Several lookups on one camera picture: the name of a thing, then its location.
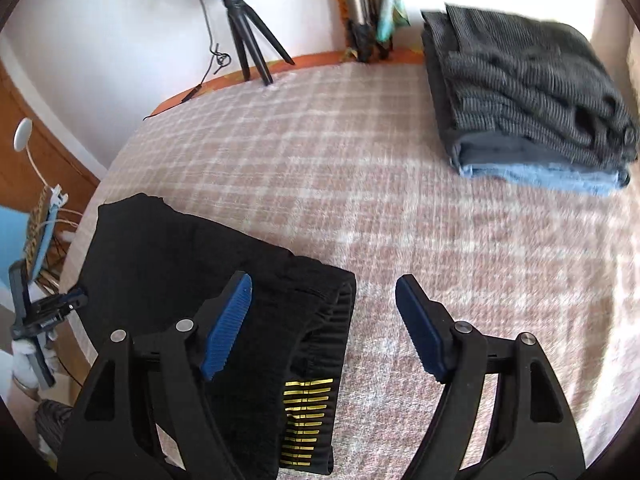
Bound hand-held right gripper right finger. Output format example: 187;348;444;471
395;275;586;480

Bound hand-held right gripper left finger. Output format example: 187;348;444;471
56;271;253;480

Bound black pants with gold stripes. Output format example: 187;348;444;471
81;193;358;476

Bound plaid pink bed blanket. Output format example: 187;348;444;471
59;52;640;471

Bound phone holder clamp stand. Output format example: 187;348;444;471
9;185;90;388

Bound light blue folded garment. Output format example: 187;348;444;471
457;160;630;198

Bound wooden cabinet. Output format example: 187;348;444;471
0;62;101;213

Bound dark grey ribbed folded garment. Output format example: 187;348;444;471
420;4;640;167

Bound white round lamp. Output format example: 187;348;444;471
13;118;34;152

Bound black tripod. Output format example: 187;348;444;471
218;0;296;86

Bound colourful hanging cloth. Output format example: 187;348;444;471
367;0;412;45

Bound silver folded tripod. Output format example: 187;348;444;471
337;0;391;63

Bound black cable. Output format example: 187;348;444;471
143;0;232;122

